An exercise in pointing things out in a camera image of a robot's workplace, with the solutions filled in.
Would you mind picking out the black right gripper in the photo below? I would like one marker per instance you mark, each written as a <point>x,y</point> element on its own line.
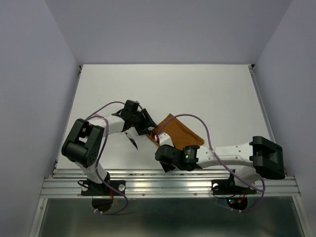
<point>167,167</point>

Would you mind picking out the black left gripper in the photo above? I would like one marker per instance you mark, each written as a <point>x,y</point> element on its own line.
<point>142,130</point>

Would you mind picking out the orange brown cloth napkin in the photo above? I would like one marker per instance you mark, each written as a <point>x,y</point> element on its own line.
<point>180,134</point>

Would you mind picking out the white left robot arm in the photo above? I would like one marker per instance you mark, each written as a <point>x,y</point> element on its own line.
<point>83,142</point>

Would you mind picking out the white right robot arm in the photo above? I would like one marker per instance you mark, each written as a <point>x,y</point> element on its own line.
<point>246,163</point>

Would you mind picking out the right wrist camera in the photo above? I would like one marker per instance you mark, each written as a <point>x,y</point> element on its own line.
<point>164,139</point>

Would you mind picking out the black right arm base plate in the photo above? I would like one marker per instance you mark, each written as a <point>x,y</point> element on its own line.
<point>227,187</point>

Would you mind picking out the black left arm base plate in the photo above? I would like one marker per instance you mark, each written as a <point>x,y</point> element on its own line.
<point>90,189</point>

